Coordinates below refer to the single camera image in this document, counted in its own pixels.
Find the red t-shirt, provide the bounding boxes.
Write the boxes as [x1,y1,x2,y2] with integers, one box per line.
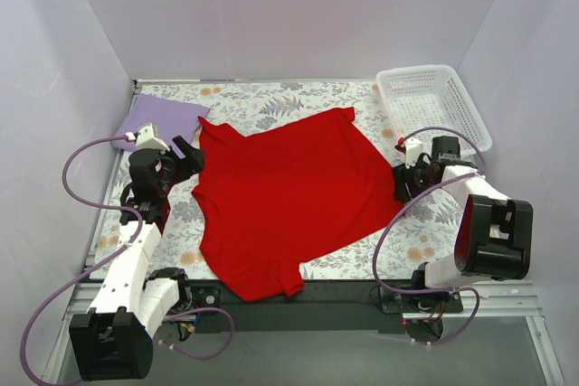
[193,108,402,302]

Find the white plastic basket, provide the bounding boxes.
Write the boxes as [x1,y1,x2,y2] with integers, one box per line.
[375,64,492,152]

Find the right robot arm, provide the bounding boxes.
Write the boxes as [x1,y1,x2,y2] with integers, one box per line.
[393,136,534,312]

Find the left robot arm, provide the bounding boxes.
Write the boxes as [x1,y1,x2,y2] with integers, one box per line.
[69,133,204,381]

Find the folded lavender t-shirt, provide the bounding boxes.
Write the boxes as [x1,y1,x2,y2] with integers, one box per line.
[111,94,210,152]

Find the floral table mat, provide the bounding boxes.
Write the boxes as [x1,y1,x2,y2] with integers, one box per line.
[89,80,508,280]

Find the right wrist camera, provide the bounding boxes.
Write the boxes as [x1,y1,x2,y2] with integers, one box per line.
[395,137,423,168]

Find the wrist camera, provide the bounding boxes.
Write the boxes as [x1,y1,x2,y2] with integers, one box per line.
[395,137,423,168]
[124,123,169,151]

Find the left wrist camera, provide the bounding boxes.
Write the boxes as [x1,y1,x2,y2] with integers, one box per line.
[124,123,169,151]

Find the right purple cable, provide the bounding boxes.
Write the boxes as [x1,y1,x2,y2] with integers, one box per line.
[373,126,488,347]

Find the purple cable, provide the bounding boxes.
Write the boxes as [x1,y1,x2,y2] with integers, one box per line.
[373,126,488,347]
[20,135,235,386]

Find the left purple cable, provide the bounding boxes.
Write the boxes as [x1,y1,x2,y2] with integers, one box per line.
[20,135,235,386]

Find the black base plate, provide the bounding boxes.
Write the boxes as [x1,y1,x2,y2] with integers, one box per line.
[186,279,463,339]

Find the aluminium frame rail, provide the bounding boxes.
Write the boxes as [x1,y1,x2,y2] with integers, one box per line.
[43,278,565,385]

